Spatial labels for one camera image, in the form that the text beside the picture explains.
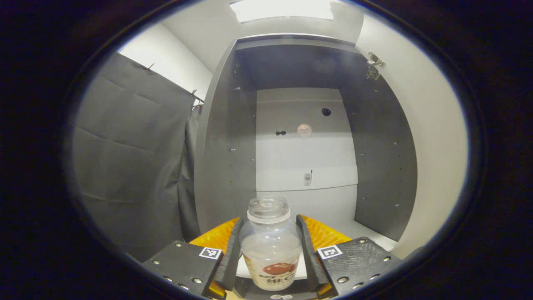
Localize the clear bottle with red label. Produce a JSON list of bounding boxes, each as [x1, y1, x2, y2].
[[239, 196, 304, 292]]

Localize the black backdrop cloth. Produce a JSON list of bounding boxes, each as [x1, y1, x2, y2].
[[70, 52, 205, 262]]

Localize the white cabinet door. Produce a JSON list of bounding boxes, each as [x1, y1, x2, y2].
[[354, 14, 470, 260]]

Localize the metal door hinge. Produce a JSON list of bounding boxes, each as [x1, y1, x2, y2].
[[366, 50, 386, 81]]

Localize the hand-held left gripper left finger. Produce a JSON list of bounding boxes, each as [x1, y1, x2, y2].
[[141, 217, 244, 300]]

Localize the long ceiling light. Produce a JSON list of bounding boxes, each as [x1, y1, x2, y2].
[[229, 0, 334, 24]]

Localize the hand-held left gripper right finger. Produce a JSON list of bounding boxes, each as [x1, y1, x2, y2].
[[296, 214, 403, 298]]

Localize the grey cabinet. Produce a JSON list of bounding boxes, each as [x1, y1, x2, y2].
[[194, 33, 419, 280]]

